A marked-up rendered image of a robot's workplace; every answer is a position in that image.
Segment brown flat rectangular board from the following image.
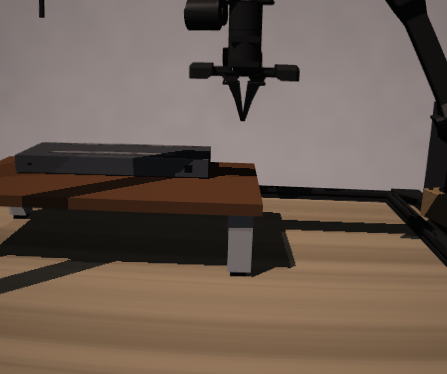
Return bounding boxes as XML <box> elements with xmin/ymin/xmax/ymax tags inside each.
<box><xmin>0</xmin><ymin>156</ymin><xmax>263</xmax><ymax>276</ymax></box>

